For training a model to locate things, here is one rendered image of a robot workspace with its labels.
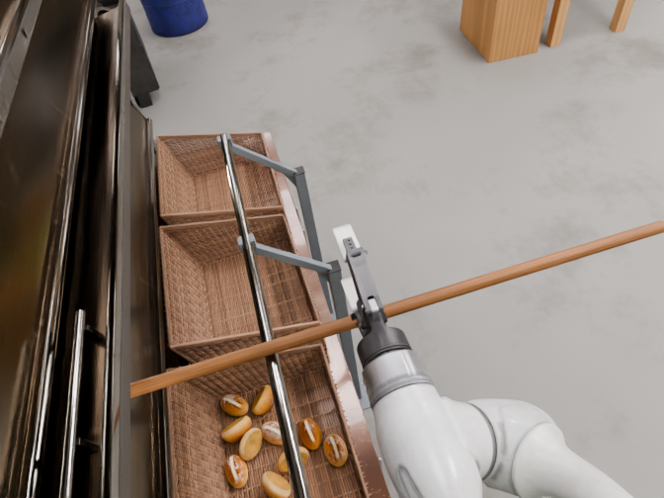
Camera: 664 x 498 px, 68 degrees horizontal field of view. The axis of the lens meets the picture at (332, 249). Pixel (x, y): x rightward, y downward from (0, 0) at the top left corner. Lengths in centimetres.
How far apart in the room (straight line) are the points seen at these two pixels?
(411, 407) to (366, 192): 254
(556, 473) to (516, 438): 6
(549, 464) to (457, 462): 13
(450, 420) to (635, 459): 180
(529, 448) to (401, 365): 18
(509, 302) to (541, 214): 66
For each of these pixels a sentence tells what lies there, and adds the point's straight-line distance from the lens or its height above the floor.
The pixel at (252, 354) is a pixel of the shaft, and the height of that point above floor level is 120.
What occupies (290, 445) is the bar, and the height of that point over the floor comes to 117.
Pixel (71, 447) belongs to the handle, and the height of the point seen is 147.
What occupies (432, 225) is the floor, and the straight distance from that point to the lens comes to 290.
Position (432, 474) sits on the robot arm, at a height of 153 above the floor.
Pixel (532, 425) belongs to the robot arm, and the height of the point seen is 147.
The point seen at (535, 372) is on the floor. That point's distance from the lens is 245.
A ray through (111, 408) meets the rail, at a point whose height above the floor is 144.
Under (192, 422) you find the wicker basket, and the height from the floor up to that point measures 75.
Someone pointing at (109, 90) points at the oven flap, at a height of 141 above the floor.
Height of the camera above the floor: 213
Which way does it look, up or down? 49 degrees down
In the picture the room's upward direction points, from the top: 10 degrees counter-clockwise
